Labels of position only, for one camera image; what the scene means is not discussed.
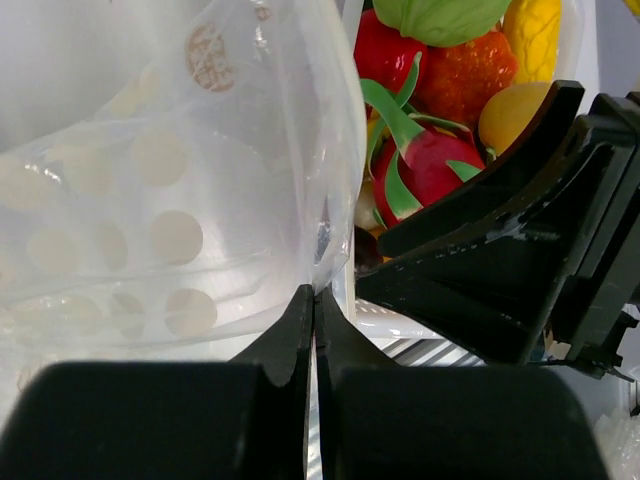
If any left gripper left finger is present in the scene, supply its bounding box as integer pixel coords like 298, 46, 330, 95
230, 285, 313, 388

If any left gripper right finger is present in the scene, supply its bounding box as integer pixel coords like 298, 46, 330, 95
314, 289, 399, 380

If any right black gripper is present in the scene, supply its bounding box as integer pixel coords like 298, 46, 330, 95
354, 79, 640, 384

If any yellow mango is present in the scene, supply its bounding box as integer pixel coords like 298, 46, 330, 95
478, 82, 551, 155

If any orange pumpkin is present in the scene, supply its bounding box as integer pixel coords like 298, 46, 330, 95
414, 31, 518, 129

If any clear zip top bag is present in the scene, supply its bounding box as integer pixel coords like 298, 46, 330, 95
1, 1, 365, 410

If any green cabbage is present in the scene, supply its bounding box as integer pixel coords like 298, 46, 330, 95
372, 0, 511, 47

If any white plastic basket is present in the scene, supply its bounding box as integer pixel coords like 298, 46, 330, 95
334, 0, 600, 365

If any dark purple mangosteen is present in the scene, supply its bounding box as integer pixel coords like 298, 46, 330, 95
354, 226, 384, 276

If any pink dragon fruit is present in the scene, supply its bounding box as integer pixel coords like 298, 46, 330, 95
360, 52, 486, 229

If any yellow corn cob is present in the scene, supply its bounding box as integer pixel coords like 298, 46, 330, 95
502, 0, 562, 84

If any red tomato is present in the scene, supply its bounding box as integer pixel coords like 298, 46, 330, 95
354, 9, 428, 93

